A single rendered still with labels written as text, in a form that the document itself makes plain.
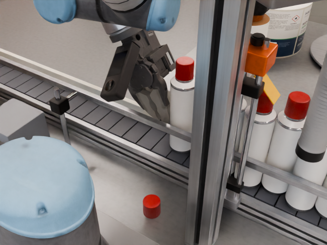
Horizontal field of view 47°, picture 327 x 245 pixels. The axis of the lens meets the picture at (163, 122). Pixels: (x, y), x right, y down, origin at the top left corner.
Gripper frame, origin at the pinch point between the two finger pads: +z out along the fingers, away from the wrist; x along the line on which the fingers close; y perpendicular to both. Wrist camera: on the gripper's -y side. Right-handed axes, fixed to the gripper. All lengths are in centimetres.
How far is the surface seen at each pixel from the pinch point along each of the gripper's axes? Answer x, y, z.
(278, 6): -37.7, -17.3, -19.6
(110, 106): 8.0, -3.9, -7.2
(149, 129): 6.9, 1.8, 2.3
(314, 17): 69, 297, 68
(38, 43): 62, 24, -23
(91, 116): 18.9, -1.7, -4.6
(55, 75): 31.7, 3.9, -15.2
